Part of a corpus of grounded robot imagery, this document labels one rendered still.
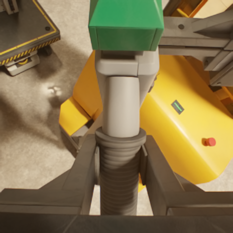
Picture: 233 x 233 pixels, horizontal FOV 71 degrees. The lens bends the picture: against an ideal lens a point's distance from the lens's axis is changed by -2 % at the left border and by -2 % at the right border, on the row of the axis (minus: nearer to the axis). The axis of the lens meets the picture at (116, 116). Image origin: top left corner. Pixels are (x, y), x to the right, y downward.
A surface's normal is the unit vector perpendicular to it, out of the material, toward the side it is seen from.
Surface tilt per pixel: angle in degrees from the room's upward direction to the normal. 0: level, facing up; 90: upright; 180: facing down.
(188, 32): 16
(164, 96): 0
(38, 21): 0
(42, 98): 0
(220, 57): 90
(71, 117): 22
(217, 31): 90
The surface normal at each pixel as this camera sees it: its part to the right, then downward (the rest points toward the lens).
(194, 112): 0.29, -0.25
